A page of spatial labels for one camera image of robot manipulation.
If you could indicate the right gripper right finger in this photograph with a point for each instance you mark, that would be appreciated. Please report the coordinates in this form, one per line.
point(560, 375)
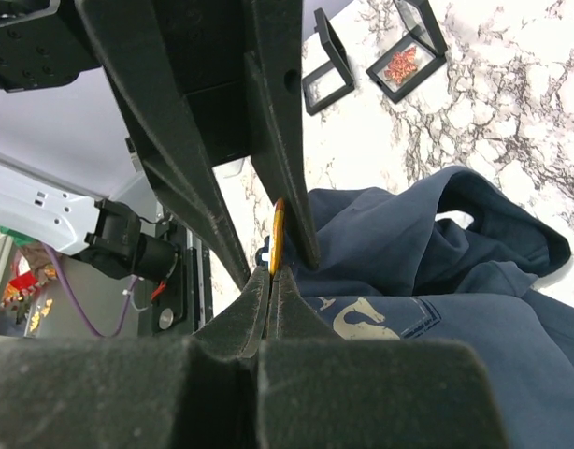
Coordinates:
point(289, 316)

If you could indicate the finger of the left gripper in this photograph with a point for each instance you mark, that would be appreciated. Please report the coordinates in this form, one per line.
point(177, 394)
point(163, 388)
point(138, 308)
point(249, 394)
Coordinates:
point(272, 64)

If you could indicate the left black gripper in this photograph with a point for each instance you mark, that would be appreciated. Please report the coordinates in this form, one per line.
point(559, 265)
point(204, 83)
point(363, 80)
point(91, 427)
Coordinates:
point(192, 74)

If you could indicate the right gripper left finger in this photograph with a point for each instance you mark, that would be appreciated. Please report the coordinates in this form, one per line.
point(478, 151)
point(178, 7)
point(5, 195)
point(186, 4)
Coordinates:
point(239, 329)

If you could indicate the yellow round badge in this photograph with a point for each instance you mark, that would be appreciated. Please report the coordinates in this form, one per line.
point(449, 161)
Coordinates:
point(271, 253)

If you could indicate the blue printed tank top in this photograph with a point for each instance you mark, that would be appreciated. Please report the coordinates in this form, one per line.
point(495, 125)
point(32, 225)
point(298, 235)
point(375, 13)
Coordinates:
point(452, 258)

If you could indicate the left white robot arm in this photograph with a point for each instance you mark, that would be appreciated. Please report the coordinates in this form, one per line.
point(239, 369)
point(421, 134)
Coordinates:
point(52, 189)

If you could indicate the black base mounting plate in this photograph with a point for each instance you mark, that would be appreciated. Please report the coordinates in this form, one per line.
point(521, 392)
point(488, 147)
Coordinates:
point(186, 303)

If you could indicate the black wire frame stand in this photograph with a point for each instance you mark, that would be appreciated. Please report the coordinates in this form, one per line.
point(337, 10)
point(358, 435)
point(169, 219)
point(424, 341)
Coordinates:
point(423, 32)

